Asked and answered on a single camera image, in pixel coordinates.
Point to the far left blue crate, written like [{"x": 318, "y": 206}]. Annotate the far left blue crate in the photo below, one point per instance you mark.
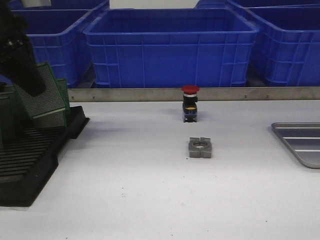
[{"x": 58, "y": 4}]

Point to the grey metal clamp block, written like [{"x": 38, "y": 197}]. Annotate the grey metal clamp block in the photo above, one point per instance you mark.
[{"x": 200, "y": 147}]

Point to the red emergency stop button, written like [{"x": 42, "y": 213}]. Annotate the red emergency stop button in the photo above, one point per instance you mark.
[{"x": 189, "y": 105}]

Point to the right blue plastic crate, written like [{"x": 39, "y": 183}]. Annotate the right blue plastic crate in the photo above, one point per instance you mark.
[{"x": 286, "y": 51}]

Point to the centre blue plastic crate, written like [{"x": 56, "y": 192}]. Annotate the centre blue plastic crate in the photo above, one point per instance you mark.
[{"x": 170, "y": 48}]

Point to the left blue plastic crate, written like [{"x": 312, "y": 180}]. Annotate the left blue plastic crate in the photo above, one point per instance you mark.
[{"x": 57, "y": 37}]

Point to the black slotted board rack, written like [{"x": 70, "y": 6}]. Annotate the black slotted board rack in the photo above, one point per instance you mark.
[{"x": 28, "y": 161}]

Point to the silver metal tray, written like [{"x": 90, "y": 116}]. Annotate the silver metal tray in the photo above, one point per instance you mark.
[{"x": 302, "y": 139}]

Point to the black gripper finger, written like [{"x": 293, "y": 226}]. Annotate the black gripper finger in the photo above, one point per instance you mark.
[{"x": 17, "y": 63}]

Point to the green perforated circuit board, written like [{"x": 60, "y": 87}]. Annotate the green perforated circuit board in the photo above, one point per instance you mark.
[
  {"x": 62, "y": 84},
  {"x": 15, "y": 118},
  {"x": 11, "y": 96},
  {"x": 52, "y": 120},
  {"x": 3, "y": 120},
  {"x": 48, "y": 77}
]

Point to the far right blue crate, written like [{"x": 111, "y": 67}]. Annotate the far right blue crate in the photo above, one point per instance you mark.
[{"x": 206, "y": 4}]

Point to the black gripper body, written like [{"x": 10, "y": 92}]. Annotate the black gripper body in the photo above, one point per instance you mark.
[{"x": 12, "y": 31}]

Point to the blue plastic crate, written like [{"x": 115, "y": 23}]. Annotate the blue plastic crate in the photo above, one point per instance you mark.
[
  {"x": 286, "y": 51},
  {"x": 57, "y": 37},
  {"x": 170, "y": 48}
]

